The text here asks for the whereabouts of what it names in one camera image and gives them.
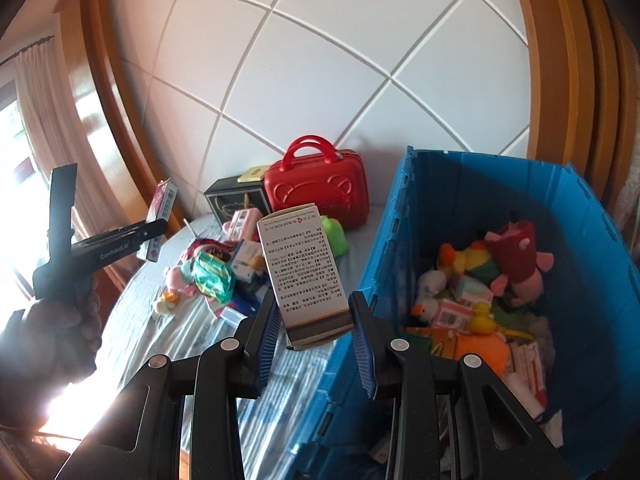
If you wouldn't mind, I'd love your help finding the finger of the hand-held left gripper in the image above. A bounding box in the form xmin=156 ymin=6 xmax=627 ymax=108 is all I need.
xmin=131 ymin=218 xmax=169 ymax=257

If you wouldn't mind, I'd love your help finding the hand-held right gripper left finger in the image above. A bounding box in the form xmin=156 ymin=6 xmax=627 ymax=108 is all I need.
xmin=65 ymin=287 xmax=282 ymax=480

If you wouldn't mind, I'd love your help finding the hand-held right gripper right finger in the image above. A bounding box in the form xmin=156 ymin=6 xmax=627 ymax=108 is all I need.
xmin=348 ymin=290 xmax=576 ymax=480

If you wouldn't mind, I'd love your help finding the pink white slim box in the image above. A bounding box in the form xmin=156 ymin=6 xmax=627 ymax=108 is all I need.
xmin=145 ymin=180 xmax=180 ymax=262

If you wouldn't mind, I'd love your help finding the white printed medicine box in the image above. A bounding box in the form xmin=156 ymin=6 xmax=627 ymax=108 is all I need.
xmin=256 ymin=203 xmax=356 ymax=352

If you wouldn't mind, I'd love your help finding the blue plastic crate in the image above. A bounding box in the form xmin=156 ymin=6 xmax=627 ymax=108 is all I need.
xmin=287 ymin=146 xmax=640 ymax=480

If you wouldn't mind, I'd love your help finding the pink pig plush red dress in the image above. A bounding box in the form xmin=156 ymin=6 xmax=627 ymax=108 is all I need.
xmin=482 ymin=220 xmax=556 ymax=308

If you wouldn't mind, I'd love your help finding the person's left hand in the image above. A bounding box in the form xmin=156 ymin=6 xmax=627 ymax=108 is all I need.
xmin=0 ymin=280 xmax=103 ymax=391

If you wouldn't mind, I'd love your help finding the clear plastic box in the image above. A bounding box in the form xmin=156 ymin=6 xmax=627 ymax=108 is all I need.
xmin=220 ymin=305 xmax=249 ymax=329

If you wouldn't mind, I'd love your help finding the pink pig plush teal shirt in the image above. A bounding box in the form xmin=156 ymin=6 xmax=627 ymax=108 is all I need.
xmin=164 ymin=262 xmax=201 ymax=301

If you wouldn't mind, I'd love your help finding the striped pale blue bedsheet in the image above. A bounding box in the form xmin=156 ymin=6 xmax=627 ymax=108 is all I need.
xmin=97 ymin=212 xmax=396 ymax=480

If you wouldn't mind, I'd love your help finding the white yellow duck toy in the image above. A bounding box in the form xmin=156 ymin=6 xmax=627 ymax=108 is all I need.
xmin=154 ymin=292 xmax=180 ymax=316

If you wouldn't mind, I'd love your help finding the green plastic packet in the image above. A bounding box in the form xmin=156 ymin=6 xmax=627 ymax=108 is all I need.
xmin=192 ymin=251 xmax=236 ymax=306

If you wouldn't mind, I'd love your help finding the black gift box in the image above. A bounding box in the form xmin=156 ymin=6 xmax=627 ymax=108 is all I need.
xmin=204 ymin=176 xmax=273 ymax=226

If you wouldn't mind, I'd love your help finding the blue white medicine box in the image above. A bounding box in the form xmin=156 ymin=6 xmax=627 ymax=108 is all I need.
xmin=231 ymin=239 xmax=266 ymax=281

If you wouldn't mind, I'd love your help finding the pink labelled box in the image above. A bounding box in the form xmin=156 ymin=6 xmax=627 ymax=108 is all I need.
xmin=229 ymin=208 xmax=263 ymax=241

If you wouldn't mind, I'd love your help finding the white goose plush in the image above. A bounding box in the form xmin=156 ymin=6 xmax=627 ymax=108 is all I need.
xmin=410 ymin=270 xmax=451 ymax=323

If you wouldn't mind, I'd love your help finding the pink barcode box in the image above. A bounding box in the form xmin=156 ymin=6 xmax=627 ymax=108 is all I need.
xmin=432 ymin=300 xmax=473 ymax=333

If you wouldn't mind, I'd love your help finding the orange plush toy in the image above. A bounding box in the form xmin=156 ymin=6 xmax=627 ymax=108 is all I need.
xmin=430 ymin=330 xmax=511 ymax=376

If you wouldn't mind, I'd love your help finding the green frog plush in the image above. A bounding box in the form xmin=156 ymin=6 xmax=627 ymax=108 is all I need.
xmin=320 ymin=215 xmax=351 ymax=258

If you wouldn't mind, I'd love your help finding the pink carton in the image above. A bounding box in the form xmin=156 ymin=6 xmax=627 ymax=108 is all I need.
xmin=447 ymin=275 xmax=493 ymax=306

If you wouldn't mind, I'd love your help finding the small yellow duck toy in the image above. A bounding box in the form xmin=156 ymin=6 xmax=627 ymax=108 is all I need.
xmin=467 ymin=302 xmax=501 ymax=336

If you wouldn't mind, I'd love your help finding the window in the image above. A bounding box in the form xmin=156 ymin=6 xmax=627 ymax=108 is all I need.
xmin=0 ymin=80 xmax=46 ymax=291

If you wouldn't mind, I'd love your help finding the yellow green duck plush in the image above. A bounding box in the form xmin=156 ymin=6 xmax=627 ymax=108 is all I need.
xmin=437 ymin=240 xmax=498 ymax=286

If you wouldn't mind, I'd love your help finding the red striped white box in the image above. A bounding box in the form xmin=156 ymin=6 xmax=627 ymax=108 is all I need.
xmin=510 ymin=342 xmax=548 ymax=406

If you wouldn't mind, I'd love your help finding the red toy suitcase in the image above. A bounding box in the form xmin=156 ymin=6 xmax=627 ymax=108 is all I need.
xmin=264 ymin=135 xmax=370 ymax=231

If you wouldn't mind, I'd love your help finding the white padded wooden headboard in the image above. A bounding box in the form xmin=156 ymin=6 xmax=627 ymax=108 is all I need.
xmin=50 ymin=0 xmax=640 ymax=261

